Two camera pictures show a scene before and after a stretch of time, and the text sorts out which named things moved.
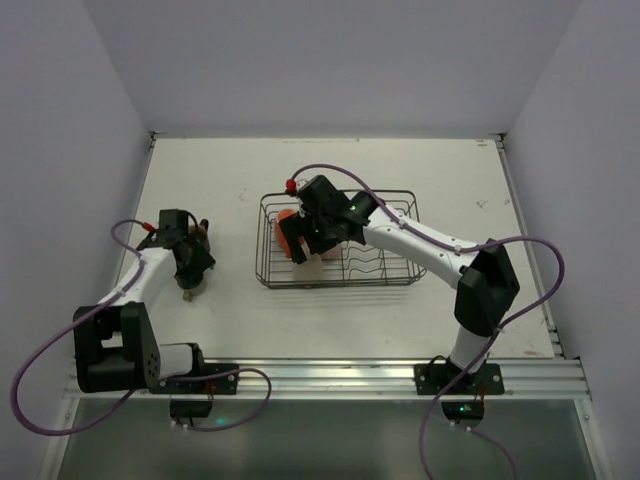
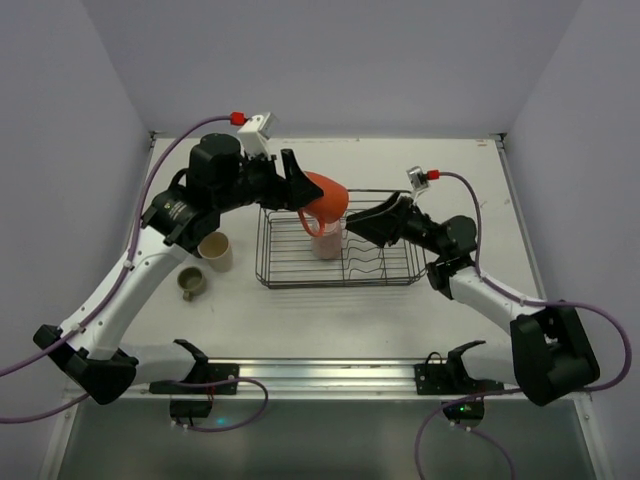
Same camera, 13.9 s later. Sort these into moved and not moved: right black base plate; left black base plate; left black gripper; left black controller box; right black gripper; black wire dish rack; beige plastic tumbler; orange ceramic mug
Moved: orange ceramic mug; left black gripper; beige plastic tumbler; right black gripper
Not moved: right black base plate; black wire dish rack; left black controller box; left black base plate
